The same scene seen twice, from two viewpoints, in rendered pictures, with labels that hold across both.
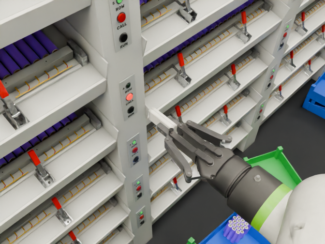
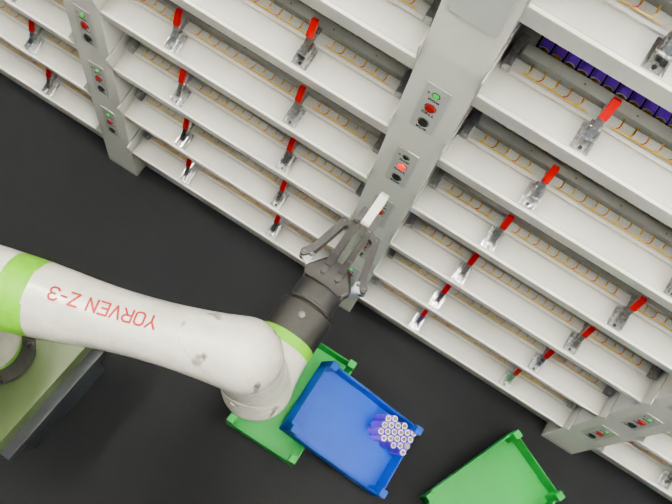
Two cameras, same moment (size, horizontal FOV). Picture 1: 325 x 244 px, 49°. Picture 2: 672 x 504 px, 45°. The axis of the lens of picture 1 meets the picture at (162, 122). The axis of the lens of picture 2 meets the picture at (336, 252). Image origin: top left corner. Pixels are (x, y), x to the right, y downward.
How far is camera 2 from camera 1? 0.80 m
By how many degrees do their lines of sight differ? 32
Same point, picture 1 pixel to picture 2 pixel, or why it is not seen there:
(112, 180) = (349, 204)
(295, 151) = not seen: outside the picture
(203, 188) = (450, 376)
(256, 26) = (656, 339)
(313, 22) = not seen: outside the picture
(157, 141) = (427, 246)
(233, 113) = (559, 375)
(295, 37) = not seen: outside the picture
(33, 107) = (322, 67)
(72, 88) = (360, 96)
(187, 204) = (415, 355)
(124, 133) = (378, 185)
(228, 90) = (559, 337)
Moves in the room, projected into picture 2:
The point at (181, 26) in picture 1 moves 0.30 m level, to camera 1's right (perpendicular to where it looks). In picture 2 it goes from (511, 194) to (571, 376)
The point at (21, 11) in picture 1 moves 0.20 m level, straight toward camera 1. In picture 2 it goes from (347, 13) to (229, 81)
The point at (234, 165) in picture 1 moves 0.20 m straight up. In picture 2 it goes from (317, 291) to (334, 248)
